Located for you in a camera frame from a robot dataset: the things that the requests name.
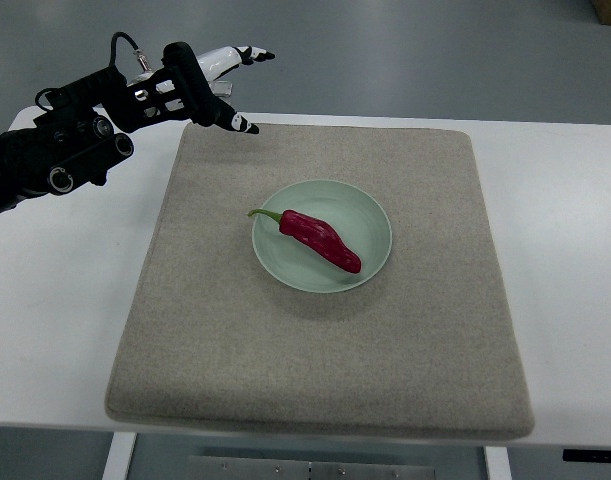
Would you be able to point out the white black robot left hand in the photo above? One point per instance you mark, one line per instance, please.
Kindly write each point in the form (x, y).
(217, 62)

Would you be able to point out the red chili pepper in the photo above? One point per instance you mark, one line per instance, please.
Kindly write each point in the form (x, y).
(315, 234)

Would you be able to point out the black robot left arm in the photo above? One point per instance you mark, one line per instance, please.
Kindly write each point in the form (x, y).
(84, 130)

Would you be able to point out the light green plate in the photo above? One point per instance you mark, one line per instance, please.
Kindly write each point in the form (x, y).
(356, 216)

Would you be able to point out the beige felt mat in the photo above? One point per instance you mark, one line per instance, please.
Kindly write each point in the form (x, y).
(424, 349)

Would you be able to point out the white table leg left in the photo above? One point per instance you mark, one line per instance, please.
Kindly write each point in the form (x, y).
(119, 457)

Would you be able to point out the white table leg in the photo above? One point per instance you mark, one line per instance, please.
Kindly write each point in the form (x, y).
(119, 457)
(497, 463)

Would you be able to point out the cardboard box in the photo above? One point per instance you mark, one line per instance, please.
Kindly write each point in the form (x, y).
(603, 11)

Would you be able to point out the white table leg right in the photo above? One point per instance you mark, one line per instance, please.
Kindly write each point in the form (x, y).
(497, 463)

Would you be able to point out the black control panel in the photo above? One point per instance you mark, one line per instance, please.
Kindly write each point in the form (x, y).
(587, 456)

